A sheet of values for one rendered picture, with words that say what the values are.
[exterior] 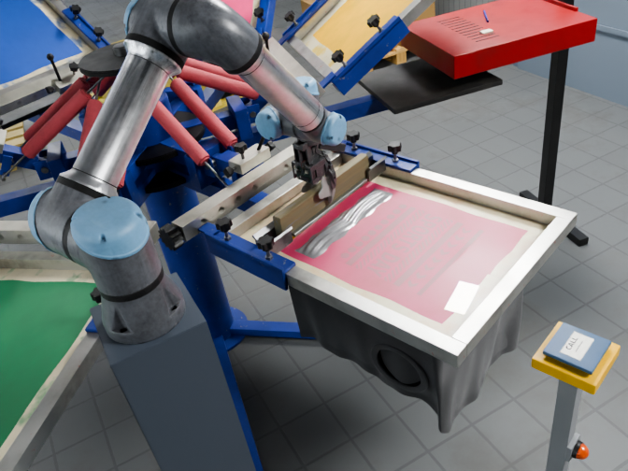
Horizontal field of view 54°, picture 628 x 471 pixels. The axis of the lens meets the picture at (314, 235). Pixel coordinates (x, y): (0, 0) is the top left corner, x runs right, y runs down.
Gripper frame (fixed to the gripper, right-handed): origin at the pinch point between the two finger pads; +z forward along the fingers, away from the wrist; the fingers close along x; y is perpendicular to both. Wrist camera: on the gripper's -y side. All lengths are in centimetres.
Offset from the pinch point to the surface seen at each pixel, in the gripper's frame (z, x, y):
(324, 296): 4.3, 24.3, 29.2
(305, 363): 102, -36, -10
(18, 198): 9, -108, 45
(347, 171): -3.7, 1.5, -9.0
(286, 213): -4.0, 1.2, 16.3
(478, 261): 6.3, 46.7, -3.3
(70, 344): 6, -19, 74
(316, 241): 5.9, 6.4, 12.2
